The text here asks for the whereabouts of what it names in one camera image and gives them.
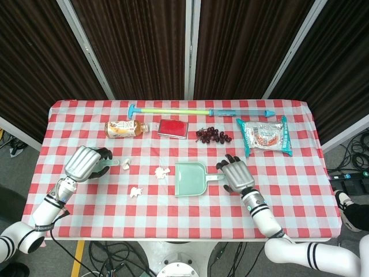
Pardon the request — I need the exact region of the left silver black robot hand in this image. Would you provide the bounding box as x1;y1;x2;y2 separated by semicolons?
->
63;145;114;184

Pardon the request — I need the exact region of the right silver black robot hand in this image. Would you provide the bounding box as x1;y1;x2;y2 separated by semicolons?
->
216;154;256;194

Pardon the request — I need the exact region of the white partition post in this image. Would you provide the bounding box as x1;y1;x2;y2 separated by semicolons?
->
262;0;331;99
184;0;202;100
55;0;116;100

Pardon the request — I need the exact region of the amber tea bottle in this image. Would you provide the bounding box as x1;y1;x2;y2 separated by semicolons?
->
104;119;150;139

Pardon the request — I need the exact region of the green plastic dustpan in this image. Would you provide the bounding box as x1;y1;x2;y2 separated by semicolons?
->
174;161;227;199

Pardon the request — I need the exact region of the white black sneaker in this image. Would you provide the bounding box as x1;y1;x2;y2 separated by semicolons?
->
334;189;359;232

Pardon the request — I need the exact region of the red white checkered tablecloth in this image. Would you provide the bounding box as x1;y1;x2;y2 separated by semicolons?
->
18;99;342;242

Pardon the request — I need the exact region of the long blue-yellow stick toy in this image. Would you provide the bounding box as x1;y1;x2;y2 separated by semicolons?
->
127;103;276;119

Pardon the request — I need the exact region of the black cable bundle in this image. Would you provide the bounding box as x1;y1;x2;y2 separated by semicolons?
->
86;240;157;277
341;130;369;171

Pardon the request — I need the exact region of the red ink pad tin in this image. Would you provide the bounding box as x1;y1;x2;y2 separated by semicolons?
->
157;118;190;141

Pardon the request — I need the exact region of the teal clear snack bag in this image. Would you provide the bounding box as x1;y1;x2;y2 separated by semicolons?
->
236;115;293;158

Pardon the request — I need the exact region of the dark red grape bunch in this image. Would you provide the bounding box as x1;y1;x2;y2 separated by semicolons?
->
195;126;234;145

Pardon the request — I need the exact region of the green hand broom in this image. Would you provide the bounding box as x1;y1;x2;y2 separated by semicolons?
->
97;159;121;173

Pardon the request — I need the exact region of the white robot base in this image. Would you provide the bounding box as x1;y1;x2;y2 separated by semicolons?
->
138;240;220;277

